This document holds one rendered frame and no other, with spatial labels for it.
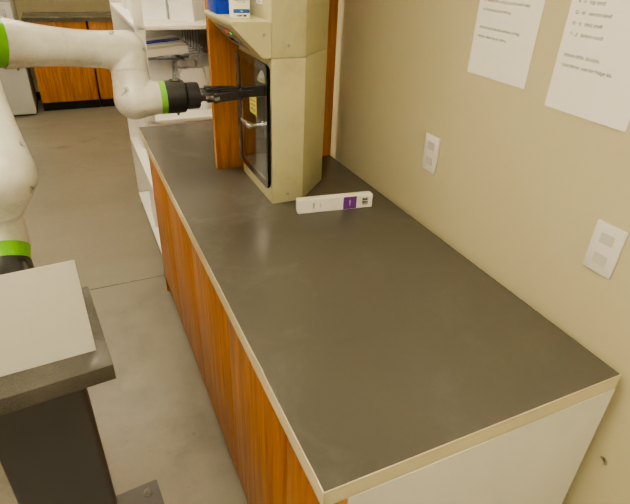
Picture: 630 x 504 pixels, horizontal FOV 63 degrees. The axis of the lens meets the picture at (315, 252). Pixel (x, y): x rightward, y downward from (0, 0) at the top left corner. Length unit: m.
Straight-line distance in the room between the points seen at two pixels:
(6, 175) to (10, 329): 0.30
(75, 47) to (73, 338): 0.74
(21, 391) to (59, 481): 0.35
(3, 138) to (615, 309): 1.26
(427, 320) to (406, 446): 0.38
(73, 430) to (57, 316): 0.31
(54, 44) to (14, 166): 0.50
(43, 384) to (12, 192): 0.38
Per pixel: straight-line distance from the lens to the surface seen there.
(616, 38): 1.22
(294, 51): 1.63
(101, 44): 1.53
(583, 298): 1.33
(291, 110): 1.66
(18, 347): 1.17
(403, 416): 1.02
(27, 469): 1.39
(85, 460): 1.42
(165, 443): 2.22
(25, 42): 1.46
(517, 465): 1.24
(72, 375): 1.16
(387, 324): 1.22
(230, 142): 2.03
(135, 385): 2.47
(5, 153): 1.07
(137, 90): 1.53
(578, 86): 1.26
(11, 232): 1.19
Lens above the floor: 1.69
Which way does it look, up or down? 31 degrees down
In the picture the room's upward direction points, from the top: 2 degrees clockwise
